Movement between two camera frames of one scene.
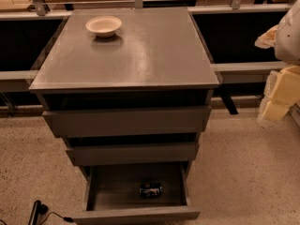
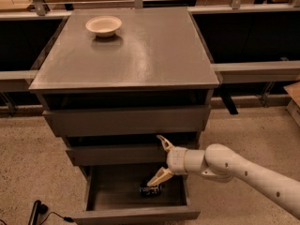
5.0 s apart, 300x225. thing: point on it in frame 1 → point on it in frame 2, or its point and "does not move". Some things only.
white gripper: x=289 y=37 → x=176 y=160
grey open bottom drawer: x=112 y=193 does not move
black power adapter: x=38 y=209 does not move
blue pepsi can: x=150 y=189 does not move
